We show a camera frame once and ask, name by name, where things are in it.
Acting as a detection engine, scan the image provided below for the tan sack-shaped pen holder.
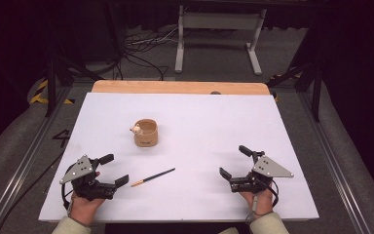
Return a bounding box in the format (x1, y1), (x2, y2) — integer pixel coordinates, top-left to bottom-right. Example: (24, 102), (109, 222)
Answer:
(130, 118), (160, 148)

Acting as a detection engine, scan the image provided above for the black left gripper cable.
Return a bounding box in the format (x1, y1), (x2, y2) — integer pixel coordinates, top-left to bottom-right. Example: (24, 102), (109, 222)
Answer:
(0, 151), (76, 234)

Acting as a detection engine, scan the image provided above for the aluminium floor rail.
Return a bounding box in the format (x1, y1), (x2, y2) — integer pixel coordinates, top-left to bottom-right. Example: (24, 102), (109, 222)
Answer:
(296, 92), (372, 234)
(0, 86), (73, 234)

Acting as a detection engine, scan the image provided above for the white table mat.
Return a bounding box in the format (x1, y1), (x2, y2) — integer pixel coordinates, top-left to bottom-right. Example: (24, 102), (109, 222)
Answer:
(38, 92), (320, 224)

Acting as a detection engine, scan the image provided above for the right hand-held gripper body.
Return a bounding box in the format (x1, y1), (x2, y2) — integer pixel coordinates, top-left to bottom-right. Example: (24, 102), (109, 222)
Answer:
(229, 150), (295, 195)

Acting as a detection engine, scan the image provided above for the wooden table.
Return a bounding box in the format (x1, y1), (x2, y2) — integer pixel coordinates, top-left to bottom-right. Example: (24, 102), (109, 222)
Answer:
(91, 80), (271, 97)

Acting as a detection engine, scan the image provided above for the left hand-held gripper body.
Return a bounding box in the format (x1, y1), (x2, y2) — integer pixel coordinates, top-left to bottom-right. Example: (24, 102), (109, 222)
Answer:
(58, 154), (118, 201)

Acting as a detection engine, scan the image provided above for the black tripod stand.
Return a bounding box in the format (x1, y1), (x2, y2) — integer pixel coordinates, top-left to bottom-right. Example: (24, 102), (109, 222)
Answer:
(265, 58), (323, 124)
(43, 53), (105, 118)

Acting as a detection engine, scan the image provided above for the black pencil with tan end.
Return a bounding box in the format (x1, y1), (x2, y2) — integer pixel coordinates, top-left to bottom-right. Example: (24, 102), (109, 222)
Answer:
(130, 167), (177, 188)

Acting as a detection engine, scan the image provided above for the grey right wrist cable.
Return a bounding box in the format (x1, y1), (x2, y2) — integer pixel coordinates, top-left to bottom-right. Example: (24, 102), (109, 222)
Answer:
(244, 194), (261, 226)

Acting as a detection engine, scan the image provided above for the bundle of floor cables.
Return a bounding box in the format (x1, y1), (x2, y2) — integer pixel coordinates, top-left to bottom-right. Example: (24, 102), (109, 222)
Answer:
(119, 26), (180, 82)

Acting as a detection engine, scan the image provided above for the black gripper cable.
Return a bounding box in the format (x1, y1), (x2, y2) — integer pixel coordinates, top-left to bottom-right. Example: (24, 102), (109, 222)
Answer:
(0, 151), (76, 234)
(263, 177), (280, 208)

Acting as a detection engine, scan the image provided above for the person's left hand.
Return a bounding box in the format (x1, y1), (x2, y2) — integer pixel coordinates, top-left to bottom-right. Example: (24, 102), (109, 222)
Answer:
(69, 171), (107, 226)

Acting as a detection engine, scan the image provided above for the person's right hand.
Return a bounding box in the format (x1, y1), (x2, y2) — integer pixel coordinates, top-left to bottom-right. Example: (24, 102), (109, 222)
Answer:
(239, 188), (275, 220)

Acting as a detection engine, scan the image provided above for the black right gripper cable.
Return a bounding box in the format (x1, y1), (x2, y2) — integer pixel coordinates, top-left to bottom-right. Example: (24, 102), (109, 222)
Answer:
(263, 177), (280, 208)

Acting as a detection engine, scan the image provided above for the white metal stand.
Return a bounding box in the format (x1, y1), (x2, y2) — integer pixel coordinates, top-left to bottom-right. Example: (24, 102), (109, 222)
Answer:
(173, 4), (268, 77)

